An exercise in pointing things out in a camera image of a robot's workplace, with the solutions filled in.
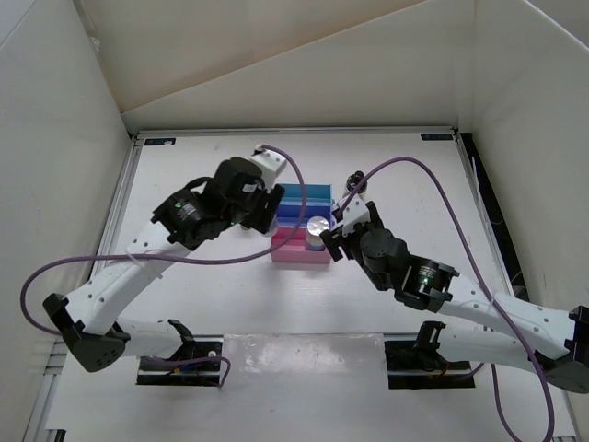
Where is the silver-lid shaker bottle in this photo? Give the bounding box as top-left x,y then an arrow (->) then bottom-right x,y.
305,215 -> 330,251

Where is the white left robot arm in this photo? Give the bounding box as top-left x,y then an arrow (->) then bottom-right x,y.
43,150 -> 286,372

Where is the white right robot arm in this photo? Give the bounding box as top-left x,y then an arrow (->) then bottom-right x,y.
321,197 -> 588,394

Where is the dark blue organizer box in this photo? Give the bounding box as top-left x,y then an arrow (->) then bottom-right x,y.
276,204 -> 330,227

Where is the pink organizer box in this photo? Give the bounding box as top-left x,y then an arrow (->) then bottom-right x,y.
271,227 -> 331,264

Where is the light blue organizer box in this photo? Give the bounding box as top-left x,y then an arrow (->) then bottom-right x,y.
281,183 -> 332,205

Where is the black-cap spice jar right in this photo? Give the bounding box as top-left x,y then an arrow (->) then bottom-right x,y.
342,170 -> 367,201

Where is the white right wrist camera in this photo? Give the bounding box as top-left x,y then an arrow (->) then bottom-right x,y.
331,195 -> 370,237

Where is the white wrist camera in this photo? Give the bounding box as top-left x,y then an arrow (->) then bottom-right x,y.
249,145 -> 287,189
331,195 -> 370,237

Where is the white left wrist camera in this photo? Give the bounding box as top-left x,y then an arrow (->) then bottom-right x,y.
249,145 -> 287,189

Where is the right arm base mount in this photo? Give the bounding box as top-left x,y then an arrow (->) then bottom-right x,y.
384,340 -> 475,390

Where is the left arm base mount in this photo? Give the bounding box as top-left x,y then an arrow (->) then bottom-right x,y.
135,335 -> 231,388

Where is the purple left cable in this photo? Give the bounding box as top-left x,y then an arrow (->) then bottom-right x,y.
20,143 -> 308,388

